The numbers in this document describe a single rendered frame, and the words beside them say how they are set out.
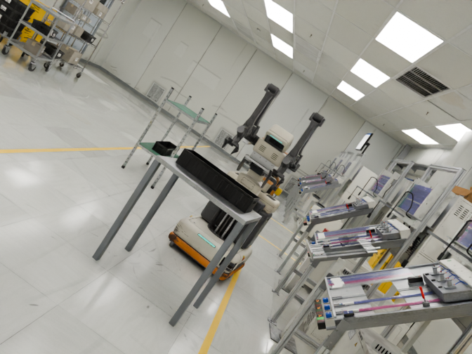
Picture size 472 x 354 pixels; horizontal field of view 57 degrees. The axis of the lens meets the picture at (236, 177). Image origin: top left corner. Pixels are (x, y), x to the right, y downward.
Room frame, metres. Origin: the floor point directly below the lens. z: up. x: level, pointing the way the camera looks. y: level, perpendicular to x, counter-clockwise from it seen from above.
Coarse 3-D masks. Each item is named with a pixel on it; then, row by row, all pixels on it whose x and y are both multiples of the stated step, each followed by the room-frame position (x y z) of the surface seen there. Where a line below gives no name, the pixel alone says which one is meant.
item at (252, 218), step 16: (160, 160) 2.68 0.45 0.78; (144, 176) 2.68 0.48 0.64; (176, 176) 3.08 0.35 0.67; (192, 176) 2.75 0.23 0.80; (208, 192) 2.60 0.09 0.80; (128, 208) 2.68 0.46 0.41; (224, 208) 2.56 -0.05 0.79; (144, 224) 3.08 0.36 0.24; (240, 224) 2.53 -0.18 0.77; (240, 240) 2.92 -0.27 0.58; (96, 256) 2.68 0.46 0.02; (208, 272) 2.52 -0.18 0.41; (192, 288) 2.53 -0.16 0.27; (208, 288) 2.92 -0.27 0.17; (176, 320) 2.52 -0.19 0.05
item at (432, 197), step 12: (432, 168) 4.18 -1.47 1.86; (444, 168) 3.85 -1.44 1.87; (456, 168) 3.60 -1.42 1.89; (420, 180) 4.12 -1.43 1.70; (408, 192) 4.12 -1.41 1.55; (432, 192) 3.52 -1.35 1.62; (432, 204) 3.51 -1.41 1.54; (444, 204) 3.51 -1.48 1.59; (420, 216) 3.51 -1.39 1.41; (432, 216) 3.51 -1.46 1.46; (432, 228) 3.53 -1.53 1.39; (312, 240) 4.30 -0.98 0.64; (324, 252) 3.51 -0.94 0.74; (312, 264) 3.52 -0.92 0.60; (300, 276) 4.25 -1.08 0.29; (300, 300) 3.52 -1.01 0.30; (276, 324) 3.52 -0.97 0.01
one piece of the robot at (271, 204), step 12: (276, 180) 4.09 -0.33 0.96; (276, 192) 4.06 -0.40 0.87; (276, 204) 3.89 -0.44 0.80; (204, 216) 3.97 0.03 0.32; (216, 216) 3.88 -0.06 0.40; (228, 216) 3.88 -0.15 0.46; (264, 216) 3.86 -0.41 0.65; (216, 228) 3.87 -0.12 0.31; (228, 228) 3.85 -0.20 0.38; (252, 240) 3.92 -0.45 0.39
